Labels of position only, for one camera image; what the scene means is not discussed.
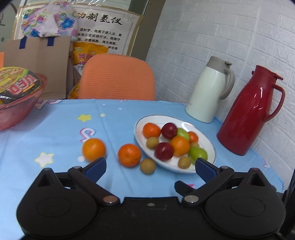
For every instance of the small front mandarin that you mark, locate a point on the small front mandarin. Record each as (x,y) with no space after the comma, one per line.
(193,137)

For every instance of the large orange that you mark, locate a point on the large orange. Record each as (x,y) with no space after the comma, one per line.
(180,145)

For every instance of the red thermos jug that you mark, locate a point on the red thermos jug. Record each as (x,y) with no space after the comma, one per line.
(258,102)

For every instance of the longan in plate right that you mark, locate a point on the longan in plate right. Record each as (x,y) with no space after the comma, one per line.
(194,144)

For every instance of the red plum in plate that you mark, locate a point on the red plum in plate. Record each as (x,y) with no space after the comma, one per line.
(164,151)

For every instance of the orange chair backrest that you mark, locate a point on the orange chair backrest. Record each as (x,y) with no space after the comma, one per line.
(117,77)

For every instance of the floral cloth bundle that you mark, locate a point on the floral cloth bundle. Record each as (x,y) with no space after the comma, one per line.
(55,19)

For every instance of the instant noodle bowl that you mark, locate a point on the instant noodle bowl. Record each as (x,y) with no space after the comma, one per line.
(17,83)

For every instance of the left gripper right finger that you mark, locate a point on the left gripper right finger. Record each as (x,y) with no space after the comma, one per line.
(216,179)

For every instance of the longan in plate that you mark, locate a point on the longan in plate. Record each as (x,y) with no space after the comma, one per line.
(184,163)
(152,142)
(194,144)

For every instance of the white thermos jug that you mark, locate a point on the white thermos jug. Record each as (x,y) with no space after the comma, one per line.
(214,84)

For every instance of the white oval plate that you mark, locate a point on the white oval plate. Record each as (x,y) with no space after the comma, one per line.
(172,164)

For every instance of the green jujube in plate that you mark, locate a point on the green jujube in plate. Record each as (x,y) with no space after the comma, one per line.
(195,153)

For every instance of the large green jujube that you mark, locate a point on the large green jujube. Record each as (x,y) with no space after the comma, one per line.
(181,132)

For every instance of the wall poster with text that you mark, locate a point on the wall poster with text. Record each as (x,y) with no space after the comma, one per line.
(114,28)

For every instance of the back left orange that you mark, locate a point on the back left orange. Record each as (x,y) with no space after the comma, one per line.
(93,149)

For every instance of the longan in plate back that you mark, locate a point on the longan in plate back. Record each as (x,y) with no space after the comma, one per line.
(152,142)

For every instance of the brown cardboard box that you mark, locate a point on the brown cardboard box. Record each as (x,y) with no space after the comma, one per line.
(49,56)

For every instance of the brown longan on table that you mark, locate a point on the brown longan on table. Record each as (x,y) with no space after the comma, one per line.
(147,166)

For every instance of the dark red plum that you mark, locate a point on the dark red plum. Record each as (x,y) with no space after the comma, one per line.
(169,131)

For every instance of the yellow snack bag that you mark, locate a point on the yellow snack bag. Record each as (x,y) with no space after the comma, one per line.
(81,53)

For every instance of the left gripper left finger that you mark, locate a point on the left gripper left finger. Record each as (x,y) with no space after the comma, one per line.
(85,178)

